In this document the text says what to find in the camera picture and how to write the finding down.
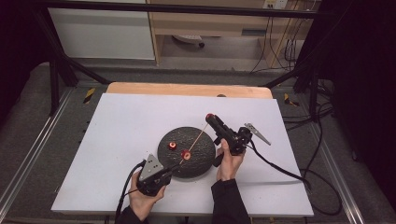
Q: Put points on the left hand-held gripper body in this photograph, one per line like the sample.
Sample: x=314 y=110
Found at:
x=152 y=174

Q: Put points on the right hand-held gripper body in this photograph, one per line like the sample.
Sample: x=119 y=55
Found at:
x=238 y=141

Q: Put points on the thin bamboo skewer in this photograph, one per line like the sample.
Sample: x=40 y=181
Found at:
x=196 y=140

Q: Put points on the round black speckled plate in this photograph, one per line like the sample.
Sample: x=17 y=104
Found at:
x=199 y=155

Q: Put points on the person's right hand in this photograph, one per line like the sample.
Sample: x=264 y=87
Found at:
x=229 y=166

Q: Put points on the person's left hand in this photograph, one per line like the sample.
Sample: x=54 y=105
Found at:
x=143 y=202

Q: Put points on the white board sheet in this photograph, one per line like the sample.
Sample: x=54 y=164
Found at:
x=130 y=124

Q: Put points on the wooden table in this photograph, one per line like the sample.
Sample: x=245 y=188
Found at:
x=155 y=88

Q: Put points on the grey chair base with caster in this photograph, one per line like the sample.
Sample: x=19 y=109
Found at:
x=188 y=38

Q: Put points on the light wooden desk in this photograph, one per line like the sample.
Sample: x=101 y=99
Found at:
x=202 y=23

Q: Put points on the white power strip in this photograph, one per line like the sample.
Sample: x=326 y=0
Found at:
x=275 y=3

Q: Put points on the white cabinet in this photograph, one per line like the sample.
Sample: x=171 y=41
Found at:
x=99 y=34

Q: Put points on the black curtain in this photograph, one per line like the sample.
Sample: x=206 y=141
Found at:
x=18 y=31
x=367 y=62

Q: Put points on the aluminium floor rail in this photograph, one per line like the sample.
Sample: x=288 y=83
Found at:
x=353 y=211
x=35 y=146

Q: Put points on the black metal frame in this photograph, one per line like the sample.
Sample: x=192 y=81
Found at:
x=186 y=8

